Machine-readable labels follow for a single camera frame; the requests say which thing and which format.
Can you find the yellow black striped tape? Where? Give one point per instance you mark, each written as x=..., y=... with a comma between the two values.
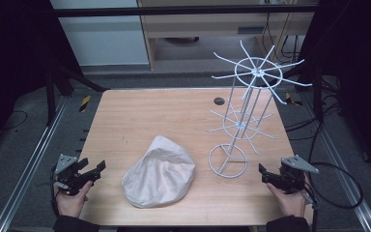
x=290, y=98
x=84, y=103

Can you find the light wooden desk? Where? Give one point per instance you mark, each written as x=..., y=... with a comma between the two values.
x=206, y=27

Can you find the metal floor rail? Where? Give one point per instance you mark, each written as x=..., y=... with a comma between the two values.
x=29, y=167
x=348, y=187

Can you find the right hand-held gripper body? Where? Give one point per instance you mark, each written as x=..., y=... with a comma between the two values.
x=291, y=179

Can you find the white cabinet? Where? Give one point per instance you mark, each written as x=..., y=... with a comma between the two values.
x=103, y=38

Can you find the black horizontal frame bar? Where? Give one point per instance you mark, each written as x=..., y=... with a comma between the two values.
x=174, y=11

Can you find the dark round table grommet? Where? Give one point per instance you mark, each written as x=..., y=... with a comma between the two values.
x=219, y=101

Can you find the person's right hand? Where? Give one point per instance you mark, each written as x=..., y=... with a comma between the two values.
x=291, y=204

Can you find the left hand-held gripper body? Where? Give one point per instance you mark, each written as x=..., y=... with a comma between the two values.
x=67, y=175

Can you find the white cloth hat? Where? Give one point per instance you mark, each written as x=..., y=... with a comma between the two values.
x=159, y=174

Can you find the dark curtain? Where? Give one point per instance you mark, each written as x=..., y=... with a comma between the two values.
x=357, y=80
x=13, y=64

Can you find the person's left hand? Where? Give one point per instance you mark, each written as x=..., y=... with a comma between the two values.
x=71, y=204

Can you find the black metal stand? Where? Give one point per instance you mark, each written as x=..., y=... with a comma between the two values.
x=50, y=96
x=318, y=93

